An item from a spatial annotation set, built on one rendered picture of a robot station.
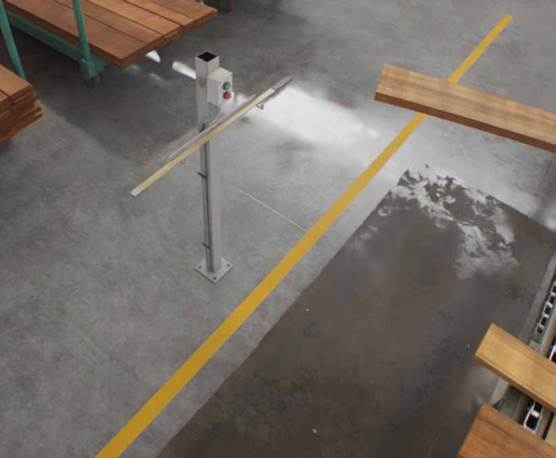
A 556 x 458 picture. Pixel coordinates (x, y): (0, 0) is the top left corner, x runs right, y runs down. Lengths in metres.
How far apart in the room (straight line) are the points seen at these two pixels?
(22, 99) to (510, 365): 2.69
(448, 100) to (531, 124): 0.43
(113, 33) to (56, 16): 0.57
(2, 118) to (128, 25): 1.24
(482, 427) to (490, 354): 0.25
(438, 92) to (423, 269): 1.01
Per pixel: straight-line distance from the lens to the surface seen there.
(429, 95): 2.47
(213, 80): 1.75
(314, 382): 2.42
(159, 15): 3.85
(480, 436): 1.58
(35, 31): 4.15
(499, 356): 1.71
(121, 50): 3.45
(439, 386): 2.58
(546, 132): 2.58
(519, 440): 1.63
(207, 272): 2.68
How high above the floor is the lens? 2.24
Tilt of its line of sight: 51 degrees down
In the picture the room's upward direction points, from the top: 6 degrees clockwise
